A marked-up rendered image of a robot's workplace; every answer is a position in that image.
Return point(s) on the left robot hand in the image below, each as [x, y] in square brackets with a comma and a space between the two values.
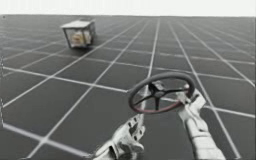
[128, 136]

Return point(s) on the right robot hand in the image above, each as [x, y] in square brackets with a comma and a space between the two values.
[190, 104]

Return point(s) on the dark steering wheel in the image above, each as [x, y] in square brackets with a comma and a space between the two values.
[159, 93]

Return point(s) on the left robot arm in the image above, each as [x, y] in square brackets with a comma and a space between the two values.
[106, 150]

